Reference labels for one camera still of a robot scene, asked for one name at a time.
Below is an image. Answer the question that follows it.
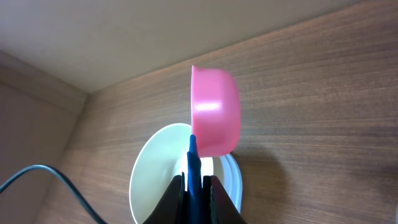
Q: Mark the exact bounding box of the pink scoop blue handle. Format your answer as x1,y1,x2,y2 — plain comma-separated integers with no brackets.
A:
187,66,241,223

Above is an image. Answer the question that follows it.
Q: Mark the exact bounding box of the left camera cable black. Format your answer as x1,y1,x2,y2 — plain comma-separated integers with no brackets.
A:
0,164,108,224

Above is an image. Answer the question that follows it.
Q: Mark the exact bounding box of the white bowl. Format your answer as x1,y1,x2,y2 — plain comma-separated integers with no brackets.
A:
129,123,223,223

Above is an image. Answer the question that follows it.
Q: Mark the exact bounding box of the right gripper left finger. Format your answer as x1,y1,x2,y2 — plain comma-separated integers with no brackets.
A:
144,174,185,224

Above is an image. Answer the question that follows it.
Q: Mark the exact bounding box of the white digital kitchen scale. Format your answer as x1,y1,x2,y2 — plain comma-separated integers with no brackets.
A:
220,154,243,213

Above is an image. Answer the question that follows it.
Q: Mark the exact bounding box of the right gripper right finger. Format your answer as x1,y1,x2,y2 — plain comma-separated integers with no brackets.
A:
202,175,247,224

